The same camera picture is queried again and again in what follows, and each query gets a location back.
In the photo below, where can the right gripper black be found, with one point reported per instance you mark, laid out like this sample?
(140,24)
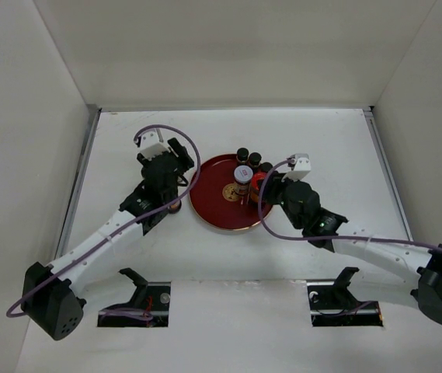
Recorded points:
(285,183)

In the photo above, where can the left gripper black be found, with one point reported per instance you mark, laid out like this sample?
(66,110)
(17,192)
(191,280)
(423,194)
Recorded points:
(180,153)

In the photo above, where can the red-lid sauce jar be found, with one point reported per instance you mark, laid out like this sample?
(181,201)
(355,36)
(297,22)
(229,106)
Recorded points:
(175,208)
(254,186)

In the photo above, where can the black-cap spice bottle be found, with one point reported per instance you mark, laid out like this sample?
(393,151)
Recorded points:
(242,156)
(254,160)
(265,167)

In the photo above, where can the white-lid jar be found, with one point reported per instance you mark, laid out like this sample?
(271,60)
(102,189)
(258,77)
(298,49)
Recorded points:
(242,176)

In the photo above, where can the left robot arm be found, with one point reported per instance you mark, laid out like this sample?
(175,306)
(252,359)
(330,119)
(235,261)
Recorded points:
(56,296)

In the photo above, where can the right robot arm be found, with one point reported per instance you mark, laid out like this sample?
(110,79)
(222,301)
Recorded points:
(419,265)

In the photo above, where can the round red lacquer tray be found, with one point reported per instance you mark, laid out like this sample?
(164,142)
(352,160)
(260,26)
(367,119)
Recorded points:
(215,200)

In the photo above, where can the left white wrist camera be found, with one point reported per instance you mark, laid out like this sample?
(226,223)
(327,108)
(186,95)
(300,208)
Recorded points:
(150,143)

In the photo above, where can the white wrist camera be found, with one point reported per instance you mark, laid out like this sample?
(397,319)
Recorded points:
(300,167)
(150,143)

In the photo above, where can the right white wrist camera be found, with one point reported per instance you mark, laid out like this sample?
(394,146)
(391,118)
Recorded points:
(300,167)

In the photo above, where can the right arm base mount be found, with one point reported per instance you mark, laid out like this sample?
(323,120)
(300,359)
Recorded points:
(331,304)

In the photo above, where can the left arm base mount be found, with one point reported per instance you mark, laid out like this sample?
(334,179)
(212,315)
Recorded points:
(148,306)

